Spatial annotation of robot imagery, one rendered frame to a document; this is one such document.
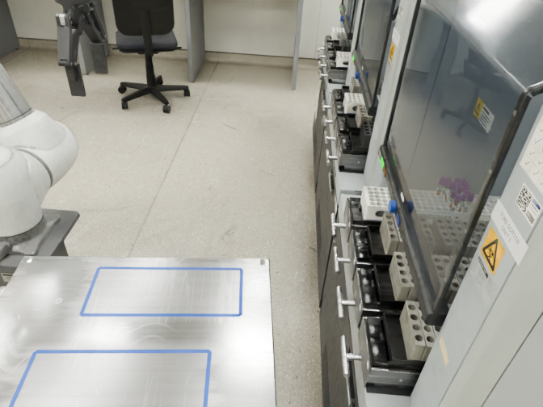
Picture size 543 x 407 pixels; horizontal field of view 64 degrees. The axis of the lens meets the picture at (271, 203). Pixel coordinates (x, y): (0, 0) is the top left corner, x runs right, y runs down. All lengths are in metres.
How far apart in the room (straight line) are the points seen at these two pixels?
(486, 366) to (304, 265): 1.61
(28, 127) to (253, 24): 3.52
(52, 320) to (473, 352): 0.80
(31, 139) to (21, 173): 0.15
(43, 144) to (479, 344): 1.22
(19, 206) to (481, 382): 1.15
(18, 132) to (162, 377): 0.85
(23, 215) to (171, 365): 0.66
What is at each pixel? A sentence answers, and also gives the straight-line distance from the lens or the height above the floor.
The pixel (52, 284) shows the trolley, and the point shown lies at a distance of 1.13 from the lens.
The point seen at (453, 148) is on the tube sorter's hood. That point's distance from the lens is 0.81.
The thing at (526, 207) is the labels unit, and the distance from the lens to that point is 0.62.
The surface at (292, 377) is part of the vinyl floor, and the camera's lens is 1.88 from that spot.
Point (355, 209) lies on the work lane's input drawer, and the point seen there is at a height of 0.82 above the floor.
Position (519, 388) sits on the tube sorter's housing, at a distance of 0.84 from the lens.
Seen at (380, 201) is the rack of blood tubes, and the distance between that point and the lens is 1.30.
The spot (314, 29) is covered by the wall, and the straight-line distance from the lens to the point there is 4.71.
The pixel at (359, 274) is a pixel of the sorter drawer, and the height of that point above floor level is 0.81.
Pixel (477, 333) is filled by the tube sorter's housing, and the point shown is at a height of 1.08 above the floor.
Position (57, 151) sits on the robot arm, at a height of 0.90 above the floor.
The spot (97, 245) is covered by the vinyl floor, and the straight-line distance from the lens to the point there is 2.47.
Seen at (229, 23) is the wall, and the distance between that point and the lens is 4.74.
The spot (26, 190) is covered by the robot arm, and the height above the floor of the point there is 0.88.
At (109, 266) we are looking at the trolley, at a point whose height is 0.82.
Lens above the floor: 1.59
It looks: 37 degrees down
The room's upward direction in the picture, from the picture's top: 4 degrees clockwise
